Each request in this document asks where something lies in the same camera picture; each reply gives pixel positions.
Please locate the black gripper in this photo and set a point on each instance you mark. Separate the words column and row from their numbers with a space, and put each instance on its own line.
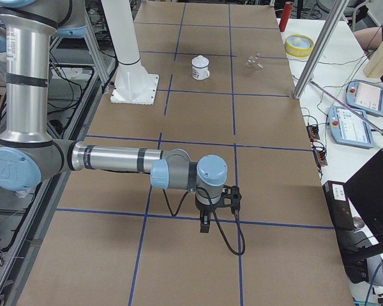
column 205, row 211

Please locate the clear glass funnel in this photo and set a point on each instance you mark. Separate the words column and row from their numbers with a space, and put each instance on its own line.
column 254, row 62

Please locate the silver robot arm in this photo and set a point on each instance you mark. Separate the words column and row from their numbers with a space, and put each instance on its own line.
column 29, row 155

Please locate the black computer box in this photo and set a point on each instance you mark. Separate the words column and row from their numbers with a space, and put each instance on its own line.
column 338, row 206

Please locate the orange black connector box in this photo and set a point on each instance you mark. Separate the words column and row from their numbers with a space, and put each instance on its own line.
column 313, row 132

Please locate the white enamel mug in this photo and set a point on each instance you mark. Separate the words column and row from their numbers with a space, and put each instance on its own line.
column 200, row 67

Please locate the black laptop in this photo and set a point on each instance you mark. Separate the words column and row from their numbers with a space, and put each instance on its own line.
column 365, row 191

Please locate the near blue teach pendant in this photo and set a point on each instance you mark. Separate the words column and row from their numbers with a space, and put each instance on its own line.
column 348, row 129

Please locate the blue teach pendant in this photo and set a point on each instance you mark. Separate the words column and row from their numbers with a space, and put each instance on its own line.
column 348, row 129
column 366, row 96

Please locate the yellow tape roll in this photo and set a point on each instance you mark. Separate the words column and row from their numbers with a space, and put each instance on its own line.
column 298, row 45

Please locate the reacher grabber stick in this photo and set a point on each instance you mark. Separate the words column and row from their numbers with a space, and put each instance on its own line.
column 364, row 119

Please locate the far blue teach pendant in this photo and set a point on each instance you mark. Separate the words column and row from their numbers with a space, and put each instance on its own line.
column 366, row 96

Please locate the red cardboard tube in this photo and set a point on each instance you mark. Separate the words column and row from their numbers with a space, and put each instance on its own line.
column 287, row 9

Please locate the seated person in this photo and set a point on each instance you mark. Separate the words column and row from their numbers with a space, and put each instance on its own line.
column 369, row 38

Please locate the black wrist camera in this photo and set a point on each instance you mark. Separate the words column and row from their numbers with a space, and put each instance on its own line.
column 230, row 198

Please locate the white camera post with base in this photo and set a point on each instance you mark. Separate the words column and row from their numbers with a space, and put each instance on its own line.
column 133, row 84

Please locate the aluminium frame post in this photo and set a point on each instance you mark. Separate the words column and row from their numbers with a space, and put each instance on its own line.
column 322, row 40

